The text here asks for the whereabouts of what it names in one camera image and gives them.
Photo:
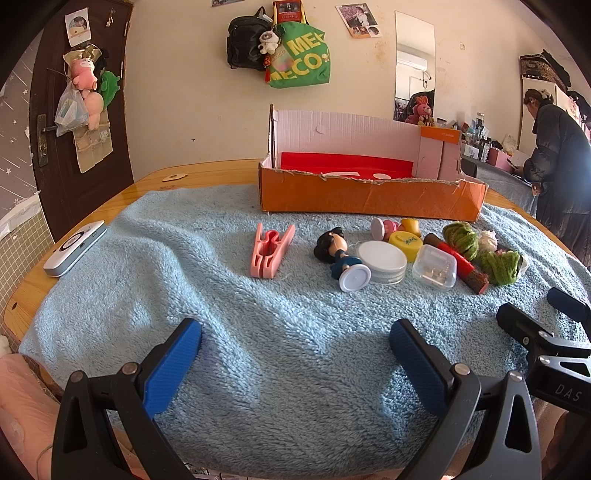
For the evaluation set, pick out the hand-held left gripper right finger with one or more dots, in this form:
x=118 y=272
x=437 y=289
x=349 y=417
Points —
x=415 y=369

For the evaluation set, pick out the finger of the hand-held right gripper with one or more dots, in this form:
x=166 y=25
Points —
x=570 y=304
x=517 y=323

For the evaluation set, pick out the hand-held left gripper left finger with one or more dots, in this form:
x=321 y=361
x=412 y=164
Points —
x=171 y=364

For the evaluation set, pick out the light green yarn ball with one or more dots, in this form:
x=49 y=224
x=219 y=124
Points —
x=501 y=267

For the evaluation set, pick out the brown and red toy stick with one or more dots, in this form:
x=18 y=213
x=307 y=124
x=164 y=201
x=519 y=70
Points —
x=475 y=279

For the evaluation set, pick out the black and white sushi toy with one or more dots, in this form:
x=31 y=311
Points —
x=488 y=241

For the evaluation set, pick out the clear plastic box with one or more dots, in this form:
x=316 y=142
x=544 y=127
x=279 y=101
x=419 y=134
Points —
x=434 y=267

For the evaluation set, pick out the olive green yarn ball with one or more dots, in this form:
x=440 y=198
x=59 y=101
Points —
x=461 y=240

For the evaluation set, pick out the white round jar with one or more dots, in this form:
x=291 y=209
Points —
x=383 y=258

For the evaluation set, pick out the black-haired toy figurine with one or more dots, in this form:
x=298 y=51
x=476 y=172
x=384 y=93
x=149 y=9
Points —
x=344 y=265

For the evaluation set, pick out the yellow bottle cap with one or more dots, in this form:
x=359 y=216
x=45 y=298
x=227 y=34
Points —
x=404 y=242

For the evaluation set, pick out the pink plastic clip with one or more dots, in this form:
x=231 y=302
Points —
x=265 y=270

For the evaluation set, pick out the blonde toy figurine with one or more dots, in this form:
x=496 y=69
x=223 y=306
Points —
x=390 y=227

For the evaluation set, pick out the orange cardboard box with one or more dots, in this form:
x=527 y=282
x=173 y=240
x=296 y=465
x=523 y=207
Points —
x=369 y=198

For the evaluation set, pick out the light blue fluffy blanket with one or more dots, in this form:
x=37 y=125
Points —
x=277 y=300

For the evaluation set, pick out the cloth-covered side table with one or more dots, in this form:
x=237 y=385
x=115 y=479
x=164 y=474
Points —
x=508 y=184

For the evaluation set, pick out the pink cushion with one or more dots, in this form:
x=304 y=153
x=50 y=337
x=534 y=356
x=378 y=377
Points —
x=27 y=406

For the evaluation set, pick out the white power bank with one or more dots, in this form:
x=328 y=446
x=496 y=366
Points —
x=74 y=249

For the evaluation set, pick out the small white adhesive pad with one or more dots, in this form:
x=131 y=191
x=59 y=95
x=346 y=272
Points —
x=174 y=177

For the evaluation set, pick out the row of bottles and boxes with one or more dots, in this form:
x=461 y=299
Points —
x=480 y=138

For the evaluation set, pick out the white wardrobe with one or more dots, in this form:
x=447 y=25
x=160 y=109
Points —
x=561 y=99

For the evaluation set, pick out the red mat with white print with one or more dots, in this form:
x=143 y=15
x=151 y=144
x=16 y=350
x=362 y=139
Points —
x=332 y=164

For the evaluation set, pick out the beige hanging organizer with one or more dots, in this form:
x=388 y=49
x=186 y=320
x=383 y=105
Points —
x=94 y=147

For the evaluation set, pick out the pink rabbit plush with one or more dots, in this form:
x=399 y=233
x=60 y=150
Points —
x=421 y=110

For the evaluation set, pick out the leopard print bag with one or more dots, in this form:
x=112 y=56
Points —
x=540 y=67

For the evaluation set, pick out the pale pink plush toy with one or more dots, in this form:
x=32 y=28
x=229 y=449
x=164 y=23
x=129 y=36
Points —
x=93 y=108

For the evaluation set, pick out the clear plastic bag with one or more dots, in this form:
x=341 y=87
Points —
x=69 y=113

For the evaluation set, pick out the green plush toy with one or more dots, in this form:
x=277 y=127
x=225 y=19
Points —
x=110 y=87

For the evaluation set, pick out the pink pig plush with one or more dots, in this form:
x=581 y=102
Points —
x=83 y=74

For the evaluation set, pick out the red tassel charm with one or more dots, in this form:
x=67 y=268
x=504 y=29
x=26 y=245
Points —
x=268 y=69

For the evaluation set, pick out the green tote bag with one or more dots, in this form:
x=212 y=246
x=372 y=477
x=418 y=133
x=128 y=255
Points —
x=304 y=60

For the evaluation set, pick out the black backpack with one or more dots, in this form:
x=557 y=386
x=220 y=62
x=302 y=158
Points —
x=242 y=41

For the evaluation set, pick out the photo on door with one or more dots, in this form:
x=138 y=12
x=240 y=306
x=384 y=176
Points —
x=77 y=25

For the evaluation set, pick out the red paper bag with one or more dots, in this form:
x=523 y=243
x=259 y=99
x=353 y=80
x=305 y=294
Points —
x=288 y=11

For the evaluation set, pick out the wall mirror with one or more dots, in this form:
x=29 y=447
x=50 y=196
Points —
x=415 y=41

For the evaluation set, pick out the small wall photo strip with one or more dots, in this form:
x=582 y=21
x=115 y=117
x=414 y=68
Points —
x=364 y=31

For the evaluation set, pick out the large wall photo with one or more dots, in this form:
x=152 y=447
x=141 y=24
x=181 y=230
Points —
x=355 y=14

